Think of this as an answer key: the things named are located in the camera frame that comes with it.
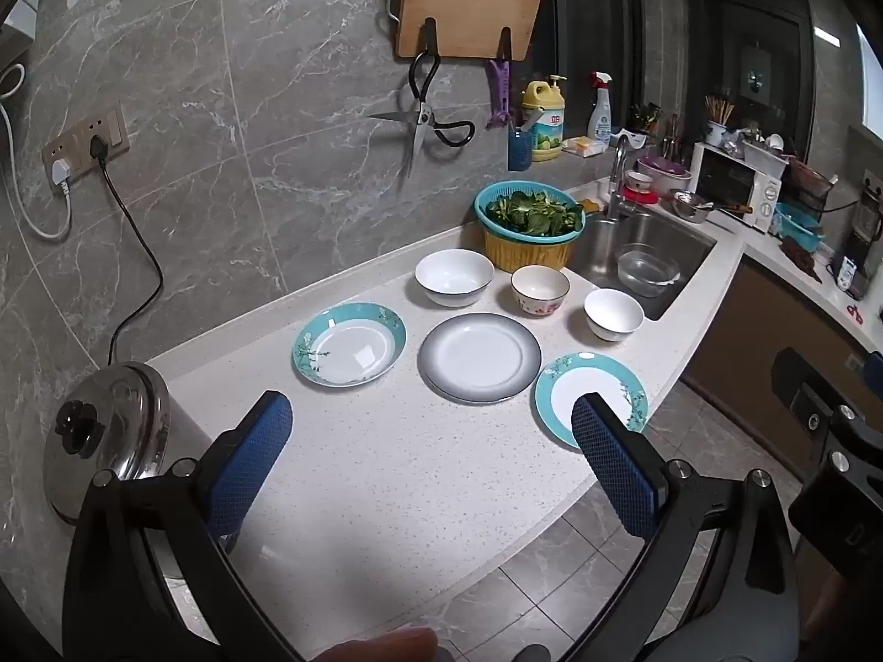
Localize small steel bowl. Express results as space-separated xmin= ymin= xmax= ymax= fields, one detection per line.
xmin=668 ymin=189 xmax=711 ymax=223

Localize purple lidded pot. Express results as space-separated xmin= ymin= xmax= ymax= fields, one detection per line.
xmin=635 ymin=155 xmax=693 ymax=197

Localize clear glass bowl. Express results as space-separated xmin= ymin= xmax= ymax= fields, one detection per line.
xmin=616 ymin=243 xmax=680 ymax=297

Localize chrome faucet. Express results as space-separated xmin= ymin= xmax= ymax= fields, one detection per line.
xmin=605 ymin=134 xmax=632 ymax=222

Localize small white bowl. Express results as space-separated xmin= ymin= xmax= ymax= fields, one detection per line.
xmin=584 ymin=288 xmax=645 ymax=343

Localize green leafy vegetables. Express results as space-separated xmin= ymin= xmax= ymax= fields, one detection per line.
xmin=486 ymin=193 xmax=581 ymax=234

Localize white spray bottle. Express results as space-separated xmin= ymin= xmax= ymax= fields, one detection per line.
xmin=588 ymin=71 xmax=615 ymax=147

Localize black power cable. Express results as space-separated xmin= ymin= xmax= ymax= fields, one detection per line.
xmin=89 ymin=134 xmax=164 ymax=366

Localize large white bowl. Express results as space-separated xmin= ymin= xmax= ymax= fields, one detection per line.
xmin=414 ymin=249 xmax=496 ymax=308

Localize chopstick holder with chopsticks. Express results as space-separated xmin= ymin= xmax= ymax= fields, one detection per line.
xmin=704 ymin=95 xmax=736 ymax=149

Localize teal storage basket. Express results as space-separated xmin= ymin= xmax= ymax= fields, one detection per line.
xmin=773 ymin=201 xmax=825 ymax=253

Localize white power cable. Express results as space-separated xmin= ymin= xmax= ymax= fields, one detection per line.
xmin=0 ymin=63 xmax=73 ymax=241

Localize stainless steel sink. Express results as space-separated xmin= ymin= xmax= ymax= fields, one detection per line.
xmin=572 ymin=210 xmax=719 ymax=322

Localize teal plastic colander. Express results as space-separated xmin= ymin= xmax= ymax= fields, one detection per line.
xmin=474 ymin=181 xmax=587 ymax=245

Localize yellow detergent bottle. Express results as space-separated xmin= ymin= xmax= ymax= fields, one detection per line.
xmin=520 ymin=74 xmax=568 ymax=163

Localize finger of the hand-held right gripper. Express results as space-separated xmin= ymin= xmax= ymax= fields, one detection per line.
xmin=771 ymin=348 xmax=883 ymax=477

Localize wooden cutting board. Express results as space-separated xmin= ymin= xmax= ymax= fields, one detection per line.
xmin=390 ymin=0 xmax=546 ymax=60

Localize white microwave oven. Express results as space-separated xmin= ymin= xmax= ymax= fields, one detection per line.
xmin=690 ymin=141 xmax=784 ymax=232

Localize yellow plastic basket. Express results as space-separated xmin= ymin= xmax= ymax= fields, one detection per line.
xmin=481 ymin=224 xmax=577 ymax=273

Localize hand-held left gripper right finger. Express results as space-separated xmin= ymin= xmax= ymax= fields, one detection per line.
xmin=571 ymin=393 xmax=805 ymax=662

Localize blue utensil cup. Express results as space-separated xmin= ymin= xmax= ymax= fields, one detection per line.
xmin=508 ymin=125 xmax=534 ymax=172

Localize purple peeler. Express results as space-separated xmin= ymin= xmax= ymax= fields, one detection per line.
xmin=485 ymin=58 xmax=515 ymax=131

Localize stainless steel pot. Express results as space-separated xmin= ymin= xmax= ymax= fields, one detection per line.
xmin=42 ymin=360 xmax=215 ymax=587

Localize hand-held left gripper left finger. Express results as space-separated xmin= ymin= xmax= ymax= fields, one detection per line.
xmin=62 ymin=390 xmax=305 ymax=662

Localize floral bowl with red rim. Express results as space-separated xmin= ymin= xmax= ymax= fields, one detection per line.
xmin=511 ymin=265 xmax=571 ymax=318

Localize brown base cabinet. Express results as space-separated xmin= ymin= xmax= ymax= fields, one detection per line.
xmin=683 ymin=255 xmax=883 ymax=484

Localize black handled kitchen scissors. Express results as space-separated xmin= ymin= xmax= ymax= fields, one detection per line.
xmin=367 ymin=51 xmax=477 ymax=177

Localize teal floral plate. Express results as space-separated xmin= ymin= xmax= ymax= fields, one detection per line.
xmin=534 ymin=351 xmax=650 ymax=451
xmin=292 ymin=302 xmax=408 ymax=388

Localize wall power socket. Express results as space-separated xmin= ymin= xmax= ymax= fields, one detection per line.
xmin=42 ymin=102 xmax=132 ymax=187

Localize person's left hand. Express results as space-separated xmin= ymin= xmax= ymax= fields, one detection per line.
xmin=304 ymin=626 xmax=439 ymax=662

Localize grey rimmed white plate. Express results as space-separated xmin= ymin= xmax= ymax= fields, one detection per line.
xmin=418 ymin=312 xmax=542 ymax=405

